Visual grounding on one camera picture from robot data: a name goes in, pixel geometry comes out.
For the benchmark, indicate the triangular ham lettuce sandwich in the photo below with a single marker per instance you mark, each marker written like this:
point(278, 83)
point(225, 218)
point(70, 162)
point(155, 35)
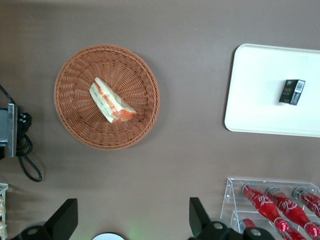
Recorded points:
point(110, 102)

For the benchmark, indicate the clear acrylic bottle rack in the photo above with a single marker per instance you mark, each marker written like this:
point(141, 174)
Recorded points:
point(232, 197)

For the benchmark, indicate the small black carton box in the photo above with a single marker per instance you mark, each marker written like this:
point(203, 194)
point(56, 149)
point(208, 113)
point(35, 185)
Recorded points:
point(291, 91)

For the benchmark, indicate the cream plastic tray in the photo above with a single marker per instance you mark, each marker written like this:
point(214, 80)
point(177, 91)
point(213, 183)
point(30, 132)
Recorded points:
point(260, 87)

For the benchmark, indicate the wrapped rice cracker pack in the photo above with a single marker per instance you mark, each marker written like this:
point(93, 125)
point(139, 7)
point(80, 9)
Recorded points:
point(2, 203)
point(2, 230)

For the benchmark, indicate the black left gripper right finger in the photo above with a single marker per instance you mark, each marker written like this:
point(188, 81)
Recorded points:
point(197, 215)

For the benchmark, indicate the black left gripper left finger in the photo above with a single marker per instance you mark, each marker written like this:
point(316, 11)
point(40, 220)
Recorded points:
point(63, 220)

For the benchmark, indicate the red cola bottle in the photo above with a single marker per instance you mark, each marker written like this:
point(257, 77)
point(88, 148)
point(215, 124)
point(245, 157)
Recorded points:
point(247, 223)
point(262, 206)
point(290, 207)
point(295, 236)
point(312, 201)

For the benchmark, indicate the round brown wicker basket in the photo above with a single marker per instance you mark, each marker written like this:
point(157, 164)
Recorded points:
point(75, 112)

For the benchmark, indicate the black countertop cooking appliance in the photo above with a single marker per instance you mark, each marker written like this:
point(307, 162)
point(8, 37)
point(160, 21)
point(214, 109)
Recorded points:
point(11, 130)

